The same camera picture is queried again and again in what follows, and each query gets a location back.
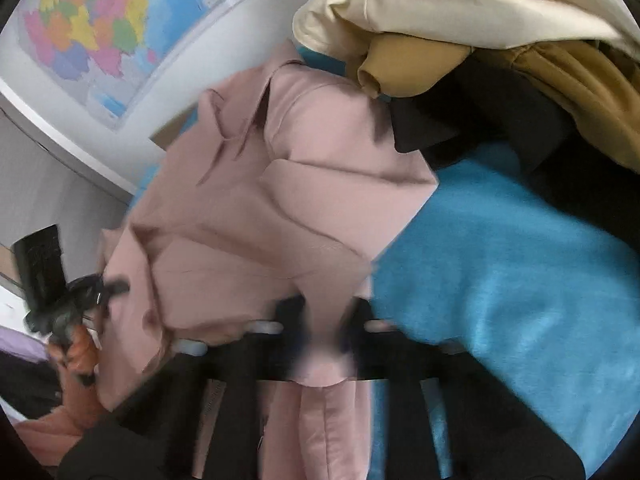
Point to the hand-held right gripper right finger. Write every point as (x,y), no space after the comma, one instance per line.
(357,345)

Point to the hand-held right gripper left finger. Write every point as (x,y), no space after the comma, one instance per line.
(295,340)

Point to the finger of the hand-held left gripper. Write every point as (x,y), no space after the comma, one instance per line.
(116,287)

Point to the pink shirt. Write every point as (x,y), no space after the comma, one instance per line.
(280,210)

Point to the purple cloth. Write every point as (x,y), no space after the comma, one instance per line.
(22,345)

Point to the dark cloth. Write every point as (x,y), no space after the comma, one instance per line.
(27,385)

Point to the blue blanket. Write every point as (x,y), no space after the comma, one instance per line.
(500,270)

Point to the black garment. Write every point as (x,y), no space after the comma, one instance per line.
(500,120)

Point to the mustard garment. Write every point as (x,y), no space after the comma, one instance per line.
(575,85)

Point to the cream garment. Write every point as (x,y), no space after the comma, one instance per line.
(425,0)

